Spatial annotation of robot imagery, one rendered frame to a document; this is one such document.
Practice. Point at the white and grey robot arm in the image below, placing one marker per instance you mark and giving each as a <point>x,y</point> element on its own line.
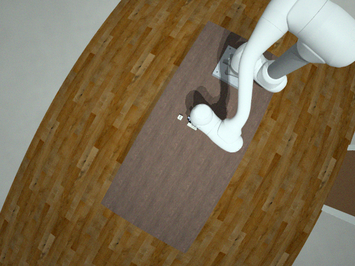
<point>326,34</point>

